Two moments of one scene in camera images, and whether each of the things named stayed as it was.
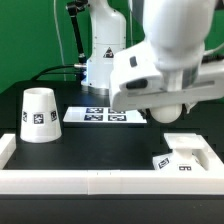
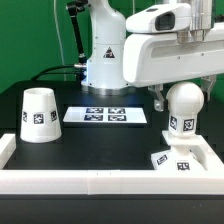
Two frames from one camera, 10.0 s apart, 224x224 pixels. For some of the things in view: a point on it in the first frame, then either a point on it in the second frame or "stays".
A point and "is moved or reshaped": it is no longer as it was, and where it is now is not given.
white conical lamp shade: [40, 116] stays
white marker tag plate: [103, 115] stays
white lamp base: [190, 153] stays
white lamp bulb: [166, 114] is moved or reshaped
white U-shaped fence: [109, 181] stays
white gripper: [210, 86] to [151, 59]
